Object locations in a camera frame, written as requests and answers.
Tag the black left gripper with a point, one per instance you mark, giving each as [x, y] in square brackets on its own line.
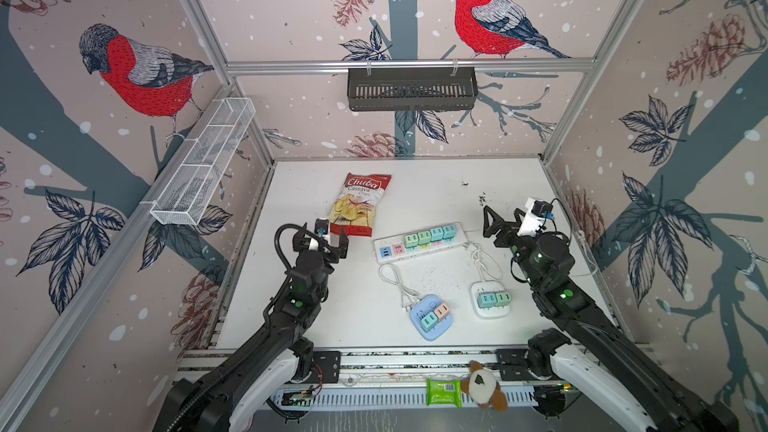
[335, 253]

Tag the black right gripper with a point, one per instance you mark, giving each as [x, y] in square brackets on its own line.
[501, 224]

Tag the white long power strip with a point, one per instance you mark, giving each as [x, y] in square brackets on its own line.
[391, 249]

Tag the white square power socket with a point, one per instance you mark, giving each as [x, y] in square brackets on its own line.
[488, 286]

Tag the green plug adapter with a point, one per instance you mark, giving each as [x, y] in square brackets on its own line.
[411, 241]
[503, 298]
[424, 237]

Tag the pink plug adapter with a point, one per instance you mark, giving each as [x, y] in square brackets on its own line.
[441, 312]

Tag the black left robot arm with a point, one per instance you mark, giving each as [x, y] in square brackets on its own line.
[226, 398]

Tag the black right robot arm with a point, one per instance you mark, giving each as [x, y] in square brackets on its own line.
[583, 347]

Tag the red Chuba cassava chips bag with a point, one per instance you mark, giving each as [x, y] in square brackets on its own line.
[354, 211]

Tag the blue square power socket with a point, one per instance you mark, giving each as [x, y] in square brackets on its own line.
[424, 306]

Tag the brown white plush toy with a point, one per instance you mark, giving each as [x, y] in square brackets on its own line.
[483, 389]

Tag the green wet wipes pack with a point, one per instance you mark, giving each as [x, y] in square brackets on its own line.
[441, 392]

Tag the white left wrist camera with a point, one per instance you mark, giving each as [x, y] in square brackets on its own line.
[321, 234]

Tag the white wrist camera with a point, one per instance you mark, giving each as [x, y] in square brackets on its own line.
[537, 212]
[321, 234]

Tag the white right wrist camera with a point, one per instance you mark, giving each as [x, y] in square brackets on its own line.
[537, 212]

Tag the black hanging wire basket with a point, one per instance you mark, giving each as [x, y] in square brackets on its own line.
[435, 89]

